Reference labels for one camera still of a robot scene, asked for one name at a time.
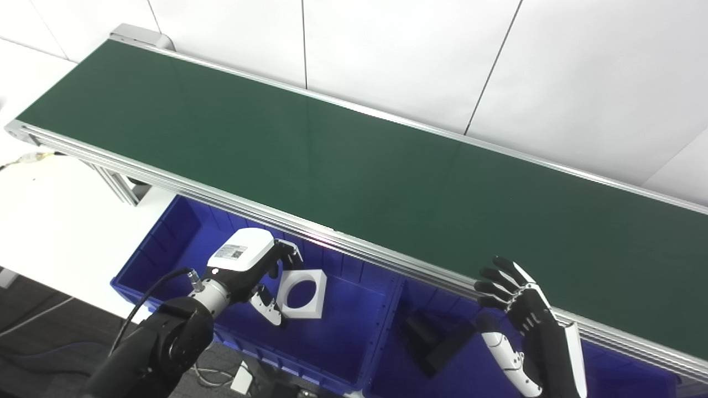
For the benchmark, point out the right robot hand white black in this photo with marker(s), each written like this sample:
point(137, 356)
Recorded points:
point(539, 331)

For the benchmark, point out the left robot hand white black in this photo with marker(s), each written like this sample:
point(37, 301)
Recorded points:
point(243, 254)

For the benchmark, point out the white square part round hole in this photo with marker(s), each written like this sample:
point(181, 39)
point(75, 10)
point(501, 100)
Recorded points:
point(301, 314)

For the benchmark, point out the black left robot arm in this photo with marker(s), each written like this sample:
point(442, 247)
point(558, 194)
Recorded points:
point(160, 342)

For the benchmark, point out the blue plastic bin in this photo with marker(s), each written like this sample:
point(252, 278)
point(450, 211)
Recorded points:
point(470, 385)
point(343, 342)

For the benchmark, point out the black part cylinder on base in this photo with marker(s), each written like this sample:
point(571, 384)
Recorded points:
point(431, 342)

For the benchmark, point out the aluminium conveyor support leg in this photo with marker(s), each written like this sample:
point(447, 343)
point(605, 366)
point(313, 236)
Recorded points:
point(119, 188)

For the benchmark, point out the grey conveyor end cap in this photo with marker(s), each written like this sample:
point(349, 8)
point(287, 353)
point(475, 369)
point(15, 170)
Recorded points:
point(141, 34)

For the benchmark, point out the white power adapter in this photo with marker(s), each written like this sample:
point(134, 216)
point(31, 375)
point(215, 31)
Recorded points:
point(241, 380)

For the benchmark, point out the green conveyor belt aluminium frame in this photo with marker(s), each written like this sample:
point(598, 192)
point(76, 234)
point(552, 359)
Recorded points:
point(332, 155)

